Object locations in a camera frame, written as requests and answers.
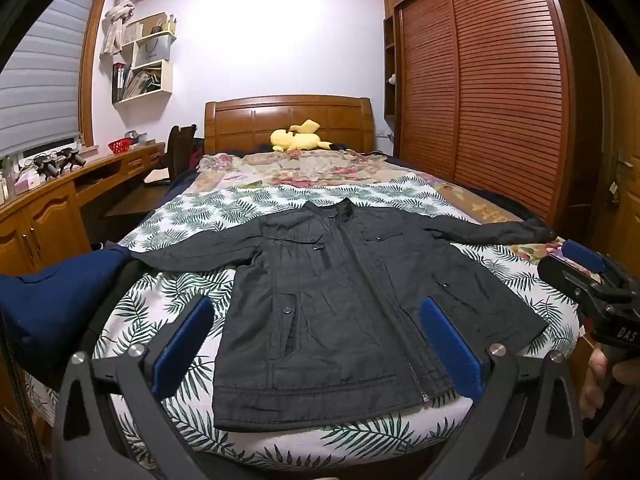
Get dark wooden chair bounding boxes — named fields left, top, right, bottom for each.
left=143, top=125, right=198, bottom=186

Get red basket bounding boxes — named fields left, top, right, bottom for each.
left=107, top=138, right=132, bottom=155

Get white wall shelf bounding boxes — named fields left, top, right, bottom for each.
left=112, top=12, right=177, bottom=108

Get yellow plush toy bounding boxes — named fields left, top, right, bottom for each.
left=270, top=119, right=332, bottom=153

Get palm leaf print bedsheet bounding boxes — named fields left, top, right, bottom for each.
left=24, top=173, right=601, bottom=470

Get person's right hand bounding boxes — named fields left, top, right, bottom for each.
left=579, top=347, right=640, bottom=418

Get black jacket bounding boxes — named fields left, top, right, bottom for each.
left=141, top=200, right=553, bottom=431

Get wooden headboard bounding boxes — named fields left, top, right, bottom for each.
left=204, top=94, right=375, bottom=154

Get navy blue folded clothes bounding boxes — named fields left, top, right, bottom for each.
left=1, top=245, right=132, bottom=366

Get wooden desk cabinet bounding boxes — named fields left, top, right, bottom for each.
left=1, top=142, right=165, bottom=275

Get floral quilt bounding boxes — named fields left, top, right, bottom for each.
left=186, top=148, right=601, bottom=281

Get grey window blind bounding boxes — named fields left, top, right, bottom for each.
left=0, top=0, right=94, bottom=156

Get wooden louvered wardrobe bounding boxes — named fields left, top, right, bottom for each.
left=384, top=0, right=603, bottom=242

